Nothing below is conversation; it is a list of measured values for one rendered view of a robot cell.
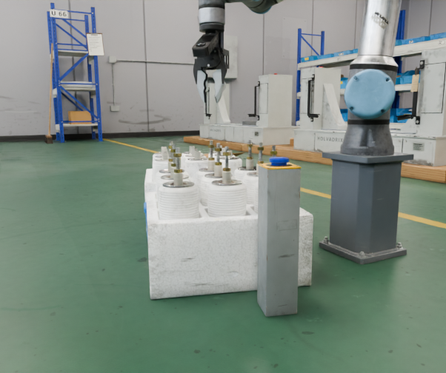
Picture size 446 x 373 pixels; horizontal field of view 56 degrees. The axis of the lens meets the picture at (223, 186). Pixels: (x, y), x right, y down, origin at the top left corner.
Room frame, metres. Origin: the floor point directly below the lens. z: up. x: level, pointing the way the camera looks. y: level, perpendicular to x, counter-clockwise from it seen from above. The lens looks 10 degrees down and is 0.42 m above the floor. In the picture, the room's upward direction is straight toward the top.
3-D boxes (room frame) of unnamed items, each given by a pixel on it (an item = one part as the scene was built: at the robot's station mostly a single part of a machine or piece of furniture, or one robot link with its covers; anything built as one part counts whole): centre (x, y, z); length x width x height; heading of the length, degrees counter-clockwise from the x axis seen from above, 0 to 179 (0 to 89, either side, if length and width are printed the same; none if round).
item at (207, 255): (1.12, 0.01, 0.09); 0.39 x 0.39 x 0.18; 11
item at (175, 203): (0.98, 0.11, 0.16); 0.10 x 0.10 x 0.18
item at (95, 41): (6.39, 1.86, 1.45); 0.25 x 0.03 x 0.39; 117
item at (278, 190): (0.85, -0.12, 0.16); 0.07 x 0.07 x 0.31; 11
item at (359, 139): (1.23, -0.43, 0.35); 0.15 x 0.15 x 0.10
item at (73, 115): (6.60, 2.23, 0.36); 0.31 x 0.25 x 0.20; 117
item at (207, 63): (1.25, 0.03, 0.60); 0.09 x 0.08 x 0.12; 161
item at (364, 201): (1.23, -0.43, 0.15); 0.19 x 0.19 x 0.30; 27
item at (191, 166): (1.53, 0.09, 0.16); 0.10 x 0.10 x 0.18
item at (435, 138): (3.34, -1.23, 0.45); 1.45 x 0.57 x 0.74; 27
